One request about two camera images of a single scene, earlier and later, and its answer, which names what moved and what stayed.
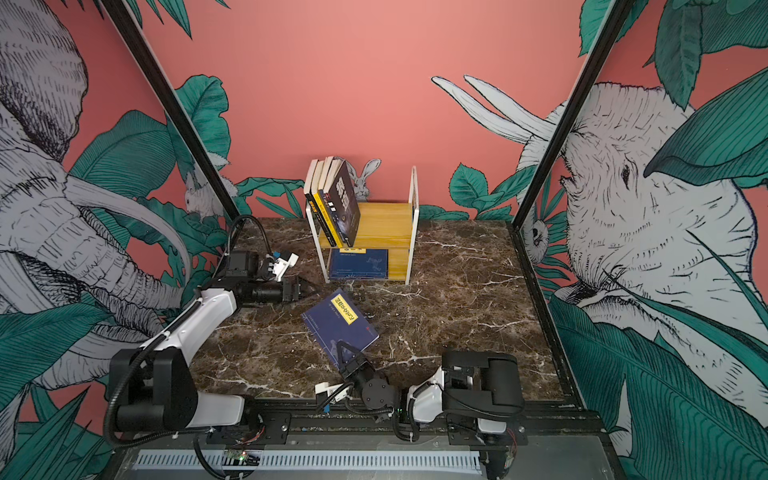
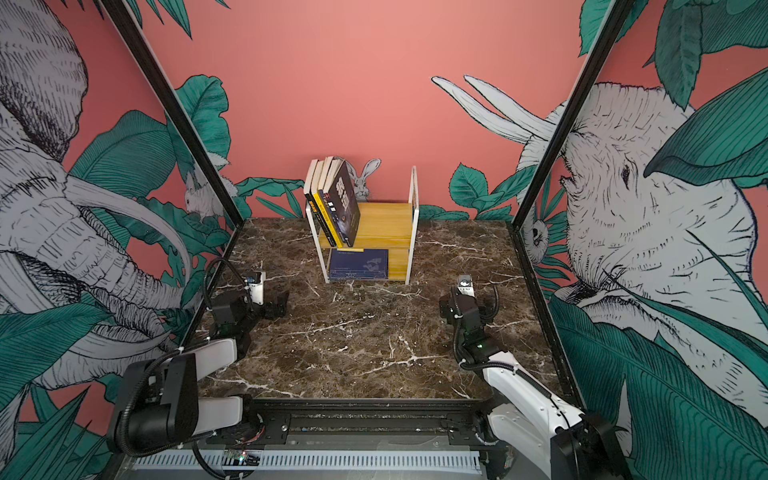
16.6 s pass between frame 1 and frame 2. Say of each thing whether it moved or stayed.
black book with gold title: stayed
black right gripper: moved
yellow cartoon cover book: stayed
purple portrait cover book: stayed
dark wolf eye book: stayed
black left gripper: moved
